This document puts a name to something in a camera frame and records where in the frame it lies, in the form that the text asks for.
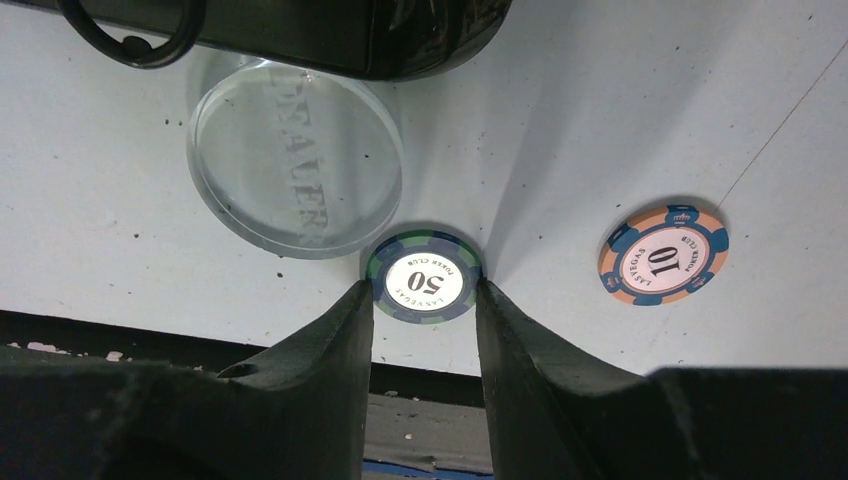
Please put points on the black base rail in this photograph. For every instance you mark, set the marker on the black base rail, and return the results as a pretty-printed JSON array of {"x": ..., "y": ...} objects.
[{"x": 92, "y": 339}]

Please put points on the brown white poker chip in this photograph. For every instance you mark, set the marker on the brown white poker chip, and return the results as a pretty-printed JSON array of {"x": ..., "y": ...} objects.
[{"x": 662, "y": 255}]

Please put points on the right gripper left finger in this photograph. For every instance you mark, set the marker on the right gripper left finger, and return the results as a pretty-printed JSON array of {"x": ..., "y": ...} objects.
[{"x": 296, "y": 410}]

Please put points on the clear dealer button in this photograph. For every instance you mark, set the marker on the clear dealer button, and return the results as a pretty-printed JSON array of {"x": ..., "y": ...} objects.
[{"x": 300, "y": 163}]

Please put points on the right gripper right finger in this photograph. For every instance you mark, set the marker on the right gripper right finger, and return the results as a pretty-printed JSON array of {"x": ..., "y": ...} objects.
[{"x": 554, "y": 411}]

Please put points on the green blue 50 chip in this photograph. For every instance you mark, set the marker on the green blue 50 chip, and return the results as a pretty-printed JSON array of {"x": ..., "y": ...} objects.
[{"x": 424, "y": 276}]

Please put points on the black poker case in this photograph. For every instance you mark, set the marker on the black poker case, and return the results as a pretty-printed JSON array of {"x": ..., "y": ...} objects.
[{"x": 367, "y": 40}]

